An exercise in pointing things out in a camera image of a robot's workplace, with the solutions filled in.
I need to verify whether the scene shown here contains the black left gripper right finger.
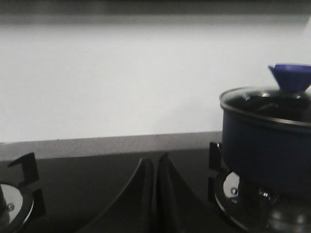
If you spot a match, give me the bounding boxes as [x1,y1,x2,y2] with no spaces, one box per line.
[156,153,243,233]

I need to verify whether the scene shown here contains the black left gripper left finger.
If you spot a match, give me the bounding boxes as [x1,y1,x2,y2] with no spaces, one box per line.
[79,158,154,233]

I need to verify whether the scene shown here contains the glass pot lid blue knob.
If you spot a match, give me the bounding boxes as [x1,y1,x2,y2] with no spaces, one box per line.
[219,63,311,127]

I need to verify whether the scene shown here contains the right black pot support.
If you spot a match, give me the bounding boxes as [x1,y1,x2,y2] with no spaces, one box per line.
[207,141,311,233]

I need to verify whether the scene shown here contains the dark blue cooking pot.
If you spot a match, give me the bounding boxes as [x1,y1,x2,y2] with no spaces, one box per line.
[219,86,311,198]

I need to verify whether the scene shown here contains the black glass gas stove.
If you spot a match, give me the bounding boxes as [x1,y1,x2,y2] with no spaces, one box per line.
[0,145,311,233]

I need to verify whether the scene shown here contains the right gas burner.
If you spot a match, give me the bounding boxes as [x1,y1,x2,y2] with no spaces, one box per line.
[239,179,311,219]

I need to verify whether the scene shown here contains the gas burner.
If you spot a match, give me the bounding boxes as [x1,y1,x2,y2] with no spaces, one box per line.
[239,179,311,219]
[0,189,7,216]

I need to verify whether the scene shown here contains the left gas burner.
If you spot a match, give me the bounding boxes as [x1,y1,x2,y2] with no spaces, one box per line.
[0,189,7,216]

